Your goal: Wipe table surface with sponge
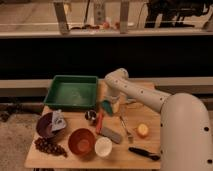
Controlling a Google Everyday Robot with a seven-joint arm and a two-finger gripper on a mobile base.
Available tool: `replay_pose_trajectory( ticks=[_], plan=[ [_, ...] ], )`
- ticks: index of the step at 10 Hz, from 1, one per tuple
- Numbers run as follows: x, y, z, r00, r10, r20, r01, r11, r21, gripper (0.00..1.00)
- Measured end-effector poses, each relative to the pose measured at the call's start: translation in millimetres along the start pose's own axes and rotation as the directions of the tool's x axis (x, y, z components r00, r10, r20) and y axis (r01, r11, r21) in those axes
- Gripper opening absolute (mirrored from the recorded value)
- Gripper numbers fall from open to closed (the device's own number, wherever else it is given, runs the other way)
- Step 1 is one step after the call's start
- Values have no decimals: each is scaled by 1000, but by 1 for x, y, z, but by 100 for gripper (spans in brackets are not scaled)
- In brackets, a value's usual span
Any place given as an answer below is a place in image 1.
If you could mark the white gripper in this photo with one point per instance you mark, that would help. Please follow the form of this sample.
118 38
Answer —
111 98

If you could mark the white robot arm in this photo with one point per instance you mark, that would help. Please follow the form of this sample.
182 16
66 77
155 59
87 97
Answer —
186 142

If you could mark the metal fork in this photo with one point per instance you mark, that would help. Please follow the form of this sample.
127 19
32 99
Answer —
128 134

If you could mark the small metal cup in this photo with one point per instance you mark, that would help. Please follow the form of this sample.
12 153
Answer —
91 117

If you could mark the grey rectangular block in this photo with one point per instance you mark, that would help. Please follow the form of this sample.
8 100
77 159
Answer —
112 135

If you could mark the yellow apple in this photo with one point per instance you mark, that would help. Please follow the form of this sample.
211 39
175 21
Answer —
142 130

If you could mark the white cup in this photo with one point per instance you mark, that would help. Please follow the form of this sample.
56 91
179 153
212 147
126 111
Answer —
103 147

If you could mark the green plastic tray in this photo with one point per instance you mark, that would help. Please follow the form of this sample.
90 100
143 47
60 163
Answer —
72 92

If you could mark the orange bowl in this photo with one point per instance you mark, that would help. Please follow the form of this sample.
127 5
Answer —
81 142

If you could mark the grey crumpled cloth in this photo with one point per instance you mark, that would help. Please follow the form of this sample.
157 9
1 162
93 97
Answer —
58 121

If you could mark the purple bowl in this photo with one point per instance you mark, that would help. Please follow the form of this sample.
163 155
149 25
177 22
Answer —
44 126

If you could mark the bunch of dark grapes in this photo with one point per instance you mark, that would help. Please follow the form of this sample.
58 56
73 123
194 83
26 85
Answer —
47 146

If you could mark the red handled tool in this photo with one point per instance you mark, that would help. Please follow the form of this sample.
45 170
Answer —
99 123

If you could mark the black handled tool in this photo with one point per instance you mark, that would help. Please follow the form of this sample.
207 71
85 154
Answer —
144 153

